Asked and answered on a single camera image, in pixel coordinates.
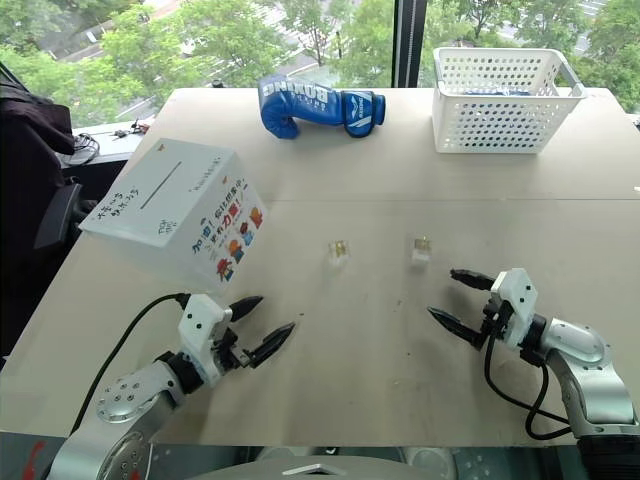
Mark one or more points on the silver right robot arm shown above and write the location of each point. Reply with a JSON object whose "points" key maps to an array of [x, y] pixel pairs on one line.
{"points": [[585, 360]]}

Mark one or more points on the black office chair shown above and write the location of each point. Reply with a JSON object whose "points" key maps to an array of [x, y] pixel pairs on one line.
{"points": [[30, 165]]}

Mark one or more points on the small clear cube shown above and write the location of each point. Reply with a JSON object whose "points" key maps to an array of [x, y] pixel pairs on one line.
{"points": [[338, 261]]}

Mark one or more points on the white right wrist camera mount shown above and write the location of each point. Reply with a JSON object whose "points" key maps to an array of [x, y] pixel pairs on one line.
{"points": [[515, 295]]}

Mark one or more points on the white cardboard box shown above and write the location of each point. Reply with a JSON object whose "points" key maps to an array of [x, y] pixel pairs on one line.
{"points": [[170, 215]]}

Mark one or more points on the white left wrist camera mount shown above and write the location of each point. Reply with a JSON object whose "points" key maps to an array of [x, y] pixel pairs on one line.
{"points": [[197, 320]]}

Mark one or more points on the dark window frame post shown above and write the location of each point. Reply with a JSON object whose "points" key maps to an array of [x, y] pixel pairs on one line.
{"points": [[407, 40]]}

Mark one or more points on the blue item inside basket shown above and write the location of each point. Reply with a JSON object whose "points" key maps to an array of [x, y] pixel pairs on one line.
{"points": [[492, 92]]}

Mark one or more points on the small dark keys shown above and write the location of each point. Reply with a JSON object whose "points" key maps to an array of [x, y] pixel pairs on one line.
{"points": [[130, 128]]}

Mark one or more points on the white perforated plastic basket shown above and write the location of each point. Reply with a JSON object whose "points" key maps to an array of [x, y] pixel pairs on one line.
{"points": [[480, 120]]}

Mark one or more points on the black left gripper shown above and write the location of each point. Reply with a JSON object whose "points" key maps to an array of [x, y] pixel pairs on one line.
{"points": [[227, 352]]}

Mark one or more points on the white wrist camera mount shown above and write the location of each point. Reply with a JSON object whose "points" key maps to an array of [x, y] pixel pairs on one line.
{"points": [[197, 320], [515, 295]]}

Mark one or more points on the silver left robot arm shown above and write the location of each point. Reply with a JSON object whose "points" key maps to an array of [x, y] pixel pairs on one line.
{"points": [[125, 395]]}

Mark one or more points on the blue boxing glove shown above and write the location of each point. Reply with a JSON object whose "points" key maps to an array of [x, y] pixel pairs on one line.
{"points": [[300, 102]]}

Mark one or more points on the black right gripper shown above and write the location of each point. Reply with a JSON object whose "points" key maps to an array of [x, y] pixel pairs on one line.
{"points": [[497, 320]]}

